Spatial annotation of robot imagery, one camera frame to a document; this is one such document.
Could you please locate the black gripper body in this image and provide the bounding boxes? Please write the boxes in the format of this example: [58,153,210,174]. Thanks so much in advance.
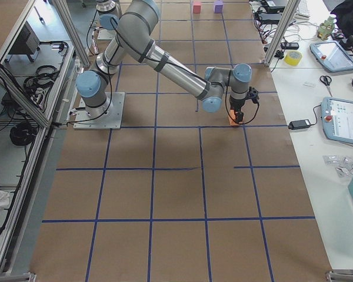
[229,98,245,112]

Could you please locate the orange foam block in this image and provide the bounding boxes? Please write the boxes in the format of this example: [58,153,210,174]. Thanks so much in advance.
[228,109,240,127]

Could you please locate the black power adapter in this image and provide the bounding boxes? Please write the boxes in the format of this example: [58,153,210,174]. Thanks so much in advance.
[288,119,311,130]

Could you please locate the yellow tape roll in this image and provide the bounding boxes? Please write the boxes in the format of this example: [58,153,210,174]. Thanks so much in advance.
[284,50,302,66]

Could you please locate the purple foam block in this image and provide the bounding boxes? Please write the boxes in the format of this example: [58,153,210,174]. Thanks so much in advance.
[213,0,224,14]

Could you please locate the near teach pendant tablet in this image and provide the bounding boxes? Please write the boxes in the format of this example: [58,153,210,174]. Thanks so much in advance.
[321,97,353,144]

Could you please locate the teach pendant tablet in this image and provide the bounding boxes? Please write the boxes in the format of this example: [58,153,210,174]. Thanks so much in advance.
[321,97,353,144]
[309,41,353,72]

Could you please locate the pink foam block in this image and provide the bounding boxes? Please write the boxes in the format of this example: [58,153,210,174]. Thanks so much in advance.
[192,1,202,14]

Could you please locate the far teach pendant tablet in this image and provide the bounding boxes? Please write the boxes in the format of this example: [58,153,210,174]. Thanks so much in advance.
[309,41,353,72]

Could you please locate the bag of small parts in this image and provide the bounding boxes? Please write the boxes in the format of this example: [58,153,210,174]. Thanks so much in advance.
[322,155,353,177]

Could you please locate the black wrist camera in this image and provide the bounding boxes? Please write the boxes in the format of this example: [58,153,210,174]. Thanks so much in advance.
[247,86,259,104]

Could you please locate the black handled scissors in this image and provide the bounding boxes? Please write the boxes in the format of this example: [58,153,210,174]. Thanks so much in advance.
[319,75,332,97]

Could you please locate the aluminium frame post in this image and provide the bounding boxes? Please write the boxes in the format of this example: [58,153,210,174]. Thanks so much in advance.
[263,0,300,66]

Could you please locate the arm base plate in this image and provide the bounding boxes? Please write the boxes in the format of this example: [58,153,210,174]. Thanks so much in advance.
[73,92,125,130]
[97,29,116,41]

